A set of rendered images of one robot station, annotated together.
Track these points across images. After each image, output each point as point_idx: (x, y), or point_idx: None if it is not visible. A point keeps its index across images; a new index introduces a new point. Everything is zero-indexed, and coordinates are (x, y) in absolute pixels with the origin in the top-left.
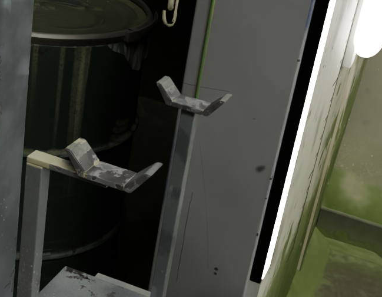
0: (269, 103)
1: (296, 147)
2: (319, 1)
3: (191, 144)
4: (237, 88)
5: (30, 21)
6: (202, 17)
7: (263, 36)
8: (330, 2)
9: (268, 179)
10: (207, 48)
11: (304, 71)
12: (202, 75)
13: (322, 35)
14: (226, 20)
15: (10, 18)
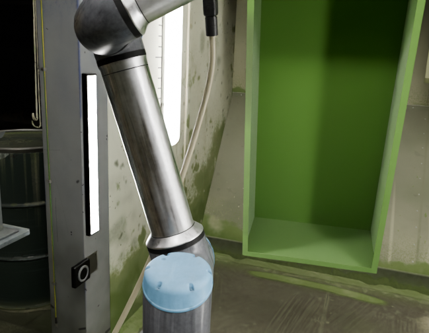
0: (75, 152)
1: (92, 170)
2: (83, 107)
3: None
4: (62, 147)
5: None
6: (44, 121)
7: (67, 124)
8: (88, 106)
9: (81, 185)
10: (48, 133)
11: (84, 136)
12: (49, 145)
13: (88, 121)
14: (53, 120)
15: None
